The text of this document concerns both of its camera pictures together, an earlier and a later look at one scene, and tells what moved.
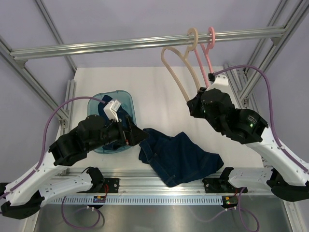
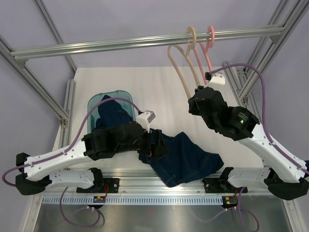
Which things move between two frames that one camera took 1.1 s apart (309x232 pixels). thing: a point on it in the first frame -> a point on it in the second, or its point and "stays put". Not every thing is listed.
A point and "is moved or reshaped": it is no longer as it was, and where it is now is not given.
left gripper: (137, 135) -> (158, 149)
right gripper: (194, 103) stays put
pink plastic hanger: (207, 51) stays put
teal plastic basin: (127, 105) stays put
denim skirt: (176, 159) stays put
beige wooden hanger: (187, 61) is moved or reshaped
